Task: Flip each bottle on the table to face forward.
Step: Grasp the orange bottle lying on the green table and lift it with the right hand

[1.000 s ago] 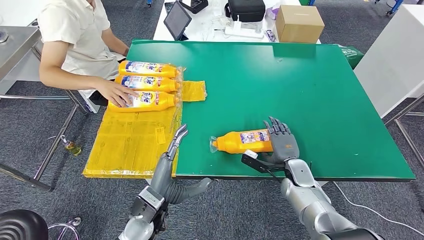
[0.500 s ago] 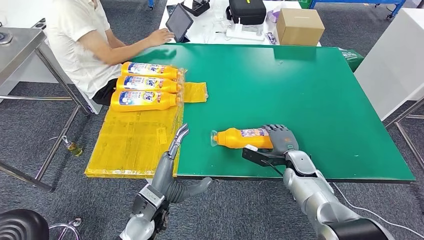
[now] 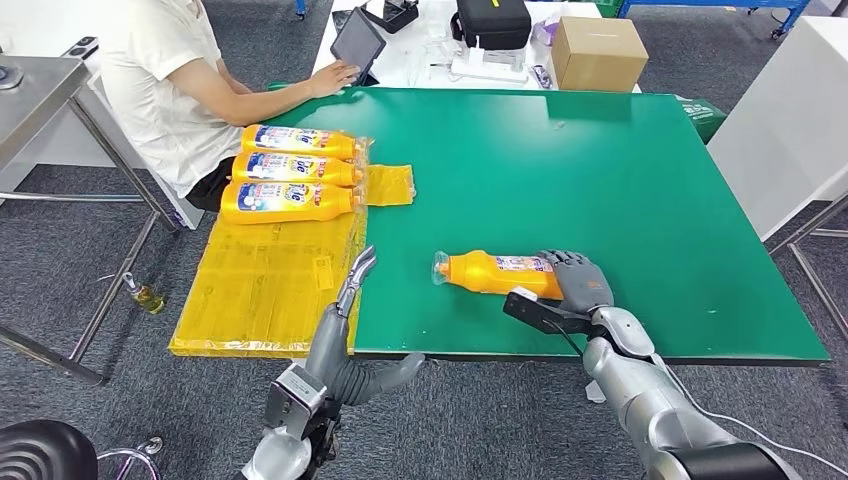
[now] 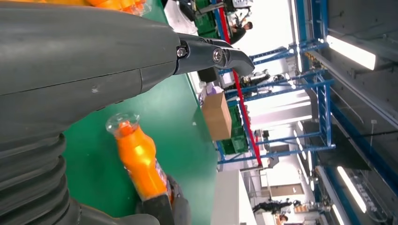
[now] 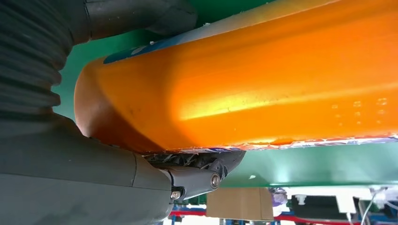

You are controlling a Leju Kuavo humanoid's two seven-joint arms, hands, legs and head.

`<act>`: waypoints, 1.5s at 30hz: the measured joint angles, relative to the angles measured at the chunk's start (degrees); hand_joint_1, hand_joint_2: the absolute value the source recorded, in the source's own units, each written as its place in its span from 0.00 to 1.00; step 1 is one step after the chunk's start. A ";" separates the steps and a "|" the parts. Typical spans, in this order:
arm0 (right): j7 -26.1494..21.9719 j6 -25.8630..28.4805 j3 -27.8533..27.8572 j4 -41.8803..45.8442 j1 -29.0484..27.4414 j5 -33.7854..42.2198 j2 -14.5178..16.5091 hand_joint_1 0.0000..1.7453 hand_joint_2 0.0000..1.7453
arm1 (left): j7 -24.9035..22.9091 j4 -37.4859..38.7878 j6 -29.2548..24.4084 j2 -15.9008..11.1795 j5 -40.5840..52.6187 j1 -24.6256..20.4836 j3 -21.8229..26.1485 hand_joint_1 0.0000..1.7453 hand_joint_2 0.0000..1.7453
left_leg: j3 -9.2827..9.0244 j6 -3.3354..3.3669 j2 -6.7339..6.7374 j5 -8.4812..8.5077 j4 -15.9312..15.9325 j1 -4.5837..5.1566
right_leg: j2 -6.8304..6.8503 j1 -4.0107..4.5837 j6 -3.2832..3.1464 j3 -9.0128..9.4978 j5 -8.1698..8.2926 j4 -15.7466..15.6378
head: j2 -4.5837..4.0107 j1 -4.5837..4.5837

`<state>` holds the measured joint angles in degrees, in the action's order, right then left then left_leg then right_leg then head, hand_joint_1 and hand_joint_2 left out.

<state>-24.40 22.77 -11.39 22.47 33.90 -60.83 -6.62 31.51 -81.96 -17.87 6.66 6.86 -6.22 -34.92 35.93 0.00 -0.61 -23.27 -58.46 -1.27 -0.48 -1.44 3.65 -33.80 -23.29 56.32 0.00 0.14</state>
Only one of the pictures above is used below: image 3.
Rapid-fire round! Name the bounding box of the white power strip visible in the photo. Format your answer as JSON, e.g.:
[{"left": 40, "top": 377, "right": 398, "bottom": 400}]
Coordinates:
[{"left": 450, "top": 42, "right": 530, "bottom": 85}]

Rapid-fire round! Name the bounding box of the person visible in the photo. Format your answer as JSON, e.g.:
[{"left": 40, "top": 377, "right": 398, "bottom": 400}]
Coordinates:
[{"left": 95, "top": 0, "right": 362, "bottom": 213}]

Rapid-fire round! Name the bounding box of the person's right hand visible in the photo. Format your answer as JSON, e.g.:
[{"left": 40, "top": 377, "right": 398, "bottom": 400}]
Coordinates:
[{"left": 307, "top": 58, "right": 362, "bottom": 101}]

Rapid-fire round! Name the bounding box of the grey metal table frame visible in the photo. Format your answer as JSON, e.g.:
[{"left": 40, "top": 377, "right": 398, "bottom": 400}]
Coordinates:
[{"left": 768, "top": 195, "right": 848, "bottom": 339}]

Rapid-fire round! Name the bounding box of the yellow taped cardboard sheet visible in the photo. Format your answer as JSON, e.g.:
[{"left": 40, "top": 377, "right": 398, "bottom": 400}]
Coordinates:
[{"left": 168, "top": 129, "right": 417, "bottom": 360}]

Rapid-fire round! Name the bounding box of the black device box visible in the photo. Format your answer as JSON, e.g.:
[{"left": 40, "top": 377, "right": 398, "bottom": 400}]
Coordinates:
[{"left": 360, "top": 0, "right": 421, "bottom": 34}]

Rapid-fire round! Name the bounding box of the white floor cable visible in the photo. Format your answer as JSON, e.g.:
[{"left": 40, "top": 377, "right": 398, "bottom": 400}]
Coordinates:
[{"left": 652, "top": 354, "right": 848, "bottom": 476}]

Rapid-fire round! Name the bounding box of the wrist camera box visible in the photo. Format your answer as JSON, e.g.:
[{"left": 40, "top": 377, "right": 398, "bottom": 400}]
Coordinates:
[
  {"left": 264, "top": 362, "right": 329, "bottom": 442},
  {"left": 502, "top": 286, "right": 607, "bottom": 339}
]

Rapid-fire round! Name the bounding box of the green bag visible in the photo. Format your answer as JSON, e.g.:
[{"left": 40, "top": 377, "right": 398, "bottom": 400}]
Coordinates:
[{"left": 675, "top": 95, "right": 729, "bottom": 145}]

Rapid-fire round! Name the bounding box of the brown cardboard box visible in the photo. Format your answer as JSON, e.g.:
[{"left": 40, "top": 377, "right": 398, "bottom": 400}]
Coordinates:
[{"left": 551, "top": 15, "right": 651, "bottom": 94}]

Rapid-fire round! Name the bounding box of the purple plastic bag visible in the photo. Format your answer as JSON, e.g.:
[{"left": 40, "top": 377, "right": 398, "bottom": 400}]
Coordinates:
[{"left": 529, "top": 14, "right": 562, "bottom": 46}]

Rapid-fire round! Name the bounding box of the small yellow liquid bottle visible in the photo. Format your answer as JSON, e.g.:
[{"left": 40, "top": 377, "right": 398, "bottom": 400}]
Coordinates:
[{"left": 122, "top": 271, "right": 167, "bottom": 316}]

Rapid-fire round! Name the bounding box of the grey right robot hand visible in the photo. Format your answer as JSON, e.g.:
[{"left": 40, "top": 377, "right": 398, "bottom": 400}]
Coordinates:
[{"left": 537, "top": 249, "right": 615, "bottom": 316}]

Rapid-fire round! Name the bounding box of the black carrying case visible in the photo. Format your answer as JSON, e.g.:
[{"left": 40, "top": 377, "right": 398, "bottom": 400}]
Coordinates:
[{"left": 450, "top": 0, "right": 533, "bottom": 51}]

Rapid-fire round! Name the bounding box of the green table mat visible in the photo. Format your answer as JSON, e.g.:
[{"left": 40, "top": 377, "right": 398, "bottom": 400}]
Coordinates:
[{"left": 264, "top": 86, "right": 831, "bottom": 367}]

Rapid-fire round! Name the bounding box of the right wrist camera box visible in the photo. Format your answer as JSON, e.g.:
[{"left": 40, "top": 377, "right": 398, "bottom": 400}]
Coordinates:
[{"left": 502, "top": 286, "right": 607, "bottom": 339}]

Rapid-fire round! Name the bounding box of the stainless steel table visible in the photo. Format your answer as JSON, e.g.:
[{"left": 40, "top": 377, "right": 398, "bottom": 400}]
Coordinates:
[{"left": 0, "top": 56, "right": 180, "bottom": 387}]

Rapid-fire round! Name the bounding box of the white side table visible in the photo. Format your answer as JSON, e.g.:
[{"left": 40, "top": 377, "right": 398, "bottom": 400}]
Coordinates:
[{"left": 705, "top": 16, "right": 848, "bottom": 243}]

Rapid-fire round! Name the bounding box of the white desk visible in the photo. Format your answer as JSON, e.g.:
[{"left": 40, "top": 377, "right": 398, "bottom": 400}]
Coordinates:
[{"left": 311, "top": 0, "right": 644, "bottom": 94}]

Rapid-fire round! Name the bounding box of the black stool seat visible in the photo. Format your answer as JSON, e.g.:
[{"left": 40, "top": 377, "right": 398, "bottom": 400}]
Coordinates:
[{"left": 0, "top": 420, "right": 99, "bottom": 480}]

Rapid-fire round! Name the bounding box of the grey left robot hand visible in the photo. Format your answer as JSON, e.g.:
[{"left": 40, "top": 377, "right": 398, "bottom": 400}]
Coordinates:
[{"left": 304, "top": 245, "right": 427, "bottom": 407}]

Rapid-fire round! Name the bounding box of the chrome stool ring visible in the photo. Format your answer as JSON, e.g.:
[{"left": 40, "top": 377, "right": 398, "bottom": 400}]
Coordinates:
[{"left": 95, "top": 435, "right": 164, "bottom": 480}]

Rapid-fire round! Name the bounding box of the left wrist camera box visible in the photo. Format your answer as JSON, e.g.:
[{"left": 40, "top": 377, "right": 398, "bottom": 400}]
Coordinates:
[{"left": 264, "top": 362, "right": 329, "bottom": 442}]

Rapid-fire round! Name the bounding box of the black tablet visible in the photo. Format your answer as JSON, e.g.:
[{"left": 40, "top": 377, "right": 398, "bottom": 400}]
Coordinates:
[{"left": 329, "top": 6, "right": 388, "bottom": 87}]

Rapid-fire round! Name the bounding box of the orange detergent bottle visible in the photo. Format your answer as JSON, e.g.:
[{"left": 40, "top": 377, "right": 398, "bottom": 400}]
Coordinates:
[
  {"left": 431, "top": 248, "right": 566, "bottom": 301},
  {"left": 219, "top": 180, "right": 367, "bottom": 226},
  {"left": 239, "top": 123, "right": 369, "bottom": 162},
  {"left": 230, "top": 150, "right": 367, "bottom": 189}
]

